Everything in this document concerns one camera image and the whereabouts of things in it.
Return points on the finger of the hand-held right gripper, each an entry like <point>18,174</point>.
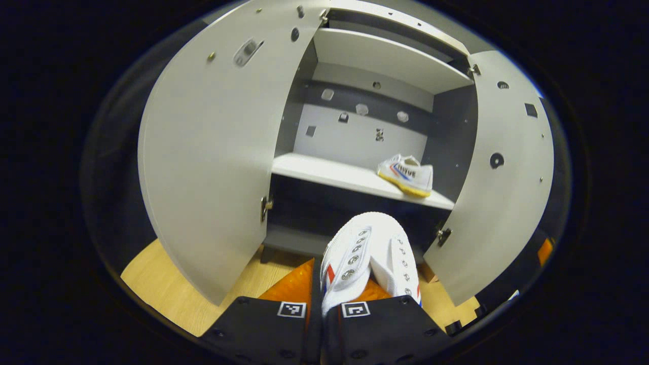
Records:
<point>545,252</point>

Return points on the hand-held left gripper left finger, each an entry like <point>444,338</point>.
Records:
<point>258,329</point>

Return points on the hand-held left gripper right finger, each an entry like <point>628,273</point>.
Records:
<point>390,329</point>

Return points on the white cabinet door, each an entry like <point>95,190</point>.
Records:
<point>502,213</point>
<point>218,152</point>

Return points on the white canvas shoe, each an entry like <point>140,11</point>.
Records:
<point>408,175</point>
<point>385,238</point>

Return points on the white shoe cabinet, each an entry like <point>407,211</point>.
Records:
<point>355,137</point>

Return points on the white cabinet drawer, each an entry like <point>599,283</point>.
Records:
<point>405,20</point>

